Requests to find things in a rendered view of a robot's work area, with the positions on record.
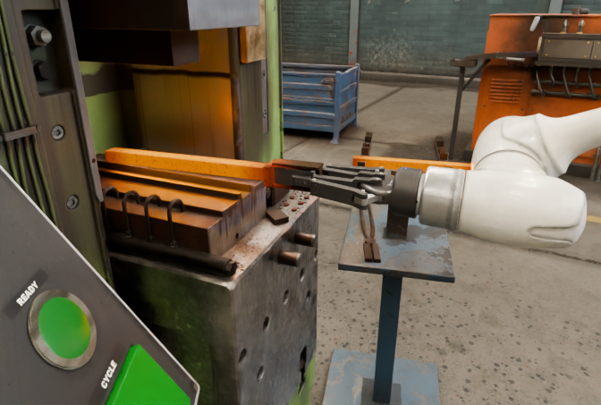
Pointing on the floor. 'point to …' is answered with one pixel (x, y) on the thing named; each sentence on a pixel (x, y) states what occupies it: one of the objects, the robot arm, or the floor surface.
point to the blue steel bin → (320, 97)
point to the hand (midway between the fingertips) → (296, 174)
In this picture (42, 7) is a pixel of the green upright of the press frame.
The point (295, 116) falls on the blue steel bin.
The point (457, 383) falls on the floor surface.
